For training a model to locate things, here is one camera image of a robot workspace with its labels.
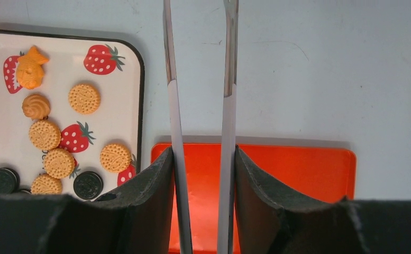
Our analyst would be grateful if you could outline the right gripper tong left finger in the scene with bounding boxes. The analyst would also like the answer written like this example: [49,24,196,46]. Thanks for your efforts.
[163,0,193,253]

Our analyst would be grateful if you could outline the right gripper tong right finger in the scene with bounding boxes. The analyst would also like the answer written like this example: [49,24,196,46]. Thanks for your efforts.
[217,0,239,253]

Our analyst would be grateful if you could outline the black sandwich cookie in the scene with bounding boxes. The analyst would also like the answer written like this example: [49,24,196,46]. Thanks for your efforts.
[16,188,32,195]
[0,167,20,195]
[73,171,104,200]

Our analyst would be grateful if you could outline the strawberry print serving tray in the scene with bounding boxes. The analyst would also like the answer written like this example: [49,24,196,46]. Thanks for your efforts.
[0,30,145,195]

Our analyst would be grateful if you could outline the round tan biscuit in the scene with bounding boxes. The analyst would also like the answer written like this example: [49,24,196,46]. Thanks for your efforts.
[43,148,75,179]
[31,174,62,195]
[68,83,101,115]
[28,120,61,150]
[99,143,132,173]

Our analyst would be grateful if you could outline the swirl tan cookie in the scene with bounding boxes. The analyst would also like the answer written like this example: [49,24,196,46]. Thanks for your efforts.
[22,94,51,120]

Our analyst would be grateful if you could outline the orange fish shaped cookie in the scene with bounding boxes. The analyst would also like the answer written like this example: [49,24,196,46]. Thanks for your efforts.
[16,46,49,89]

